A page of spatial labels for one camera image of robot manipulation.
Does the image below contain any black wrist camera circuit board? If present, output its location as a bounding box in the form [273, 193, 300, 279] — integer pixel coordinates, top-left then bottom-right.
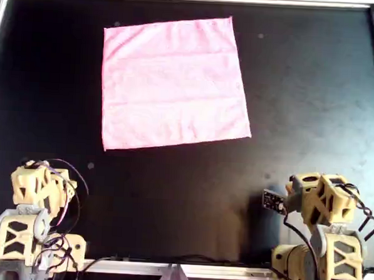
[261, 187, 289, 215]

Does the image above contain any grey camera bracket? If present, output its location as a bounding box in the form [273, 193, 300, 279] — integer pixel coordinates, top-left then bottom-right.
[284, 178, 308, 216]

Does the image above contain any right arm beige gripper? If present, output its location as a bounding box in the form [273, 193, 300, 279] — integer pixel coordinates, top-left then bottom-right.
[290, 171, 326, 229]

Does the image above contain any left arm beige gripper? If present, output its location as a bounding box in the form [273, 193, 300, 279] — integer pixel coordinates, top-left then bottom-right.
[49, 167, 80, 220]

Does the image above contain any pink arm cable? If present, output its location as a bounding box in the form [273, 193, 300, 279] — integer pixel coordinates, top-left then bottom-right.
[54, 170, 76, 229]

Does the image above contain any black cable along rail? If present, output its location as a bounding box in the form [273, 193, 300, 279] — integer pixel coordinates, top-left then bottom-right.
[83, 249, 244, 272]

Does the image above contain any pink microfibre cloth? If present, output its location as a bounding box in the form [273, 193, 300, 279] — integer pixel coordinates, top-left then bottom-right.
[96, 9, 259, 159]

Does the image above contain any aluminium table frame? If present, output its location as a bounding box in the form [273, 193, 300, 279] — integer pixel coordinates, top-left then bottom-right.
[0, 0, 374, 280]

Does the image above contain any black camera cable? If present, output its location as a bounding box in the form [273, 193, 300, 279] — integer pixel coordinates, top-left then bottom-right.
[278, 210, 327, 280]

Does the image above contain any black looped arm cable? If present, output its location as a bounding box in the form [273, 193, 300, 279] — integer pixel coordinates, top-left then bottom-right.
[44, 157, 93, 211]

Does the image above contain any black flat arm cable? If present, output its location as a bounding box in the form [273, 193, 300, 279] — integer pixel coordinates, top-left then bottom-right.
[334, 181, 374, 242]

